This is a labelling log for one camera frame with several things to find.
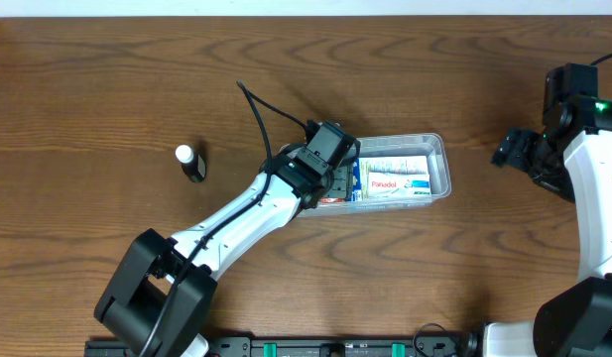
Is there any blue cooling patch box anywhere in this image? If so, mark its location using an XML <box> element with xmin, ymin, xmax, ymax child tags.
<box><xmin>350</xmin><ymin>156</ymin><xmax>430</xmax><ymax>201</ymax></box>

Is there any red and white box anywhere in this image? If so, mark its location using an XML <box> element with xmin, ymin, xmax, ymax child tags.
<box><xmin>319</xmin><ymin>197</ymin><xmax>345</xmax><ymax>204</ymax></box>

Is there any white Panadol box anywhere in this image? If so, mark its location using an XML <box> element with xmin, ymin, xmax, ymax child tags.
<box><xmin>367</xmin><ymin>172</ymin><xmax>431</xmax><ymax>199</ymax></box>

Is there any black bottle white cap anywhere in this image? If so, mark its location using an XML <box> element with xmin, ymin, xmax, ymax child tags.
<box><xmin>175</xmin><ymin>145</ymin><xmax>206</xmax><ymax>182</ymax></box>

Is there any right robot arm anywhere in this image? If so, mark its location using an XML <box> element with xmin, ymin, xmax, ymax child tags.
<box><xmin>479</xmin><ymin>89</ymin><xmax>612</xmax><ymax>356</ymax></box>

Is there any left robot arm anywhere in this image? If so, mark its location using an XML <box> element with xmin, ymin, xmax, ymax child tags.
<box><xmin>94</xmin><ymin>173</ymin><xmax>299</xmax><ymax>357</ymax></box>

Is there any clear plastic container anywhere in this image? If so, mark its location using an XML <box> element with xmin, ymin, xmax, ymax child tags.
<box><xmin>303</xmin><ymin>133</ymin><xmax>451</xmax><ymax>216</ymax></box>

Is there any left black cable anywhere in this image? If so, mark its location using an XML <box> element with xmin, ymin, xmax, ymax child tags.
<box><xmin>136</xmin><ymin>79</ymin><xmax>361</xmax><ymax>357</ymax></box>

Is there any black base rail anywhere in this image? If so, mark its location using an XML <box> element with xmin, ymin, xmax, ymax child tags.
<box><xmin>83</xmin><ymin>336</ymin><xmax>485</xmax><ymax>357</ymax></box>

